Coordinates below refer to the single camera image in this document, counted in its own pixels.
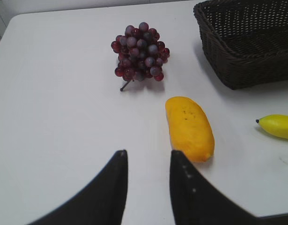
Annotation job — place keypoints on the yellow mango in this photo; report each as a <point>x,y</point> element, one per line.
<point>189,129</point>

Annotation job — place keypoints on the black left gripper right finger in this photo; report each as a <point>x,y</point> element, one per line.
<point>195,201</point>

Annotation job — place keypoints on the black wicker basket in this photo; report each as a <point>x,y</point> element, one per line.
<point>245,41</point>

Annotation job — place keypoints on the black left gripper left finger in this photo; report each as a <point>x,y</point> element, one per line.
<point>101,202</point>

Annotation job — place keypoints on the purple grape bunch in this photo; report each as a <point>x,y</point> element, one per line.
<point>141,54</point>

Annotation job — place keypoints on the yellow banana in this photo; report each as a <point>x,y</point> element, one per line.
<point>275,124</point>

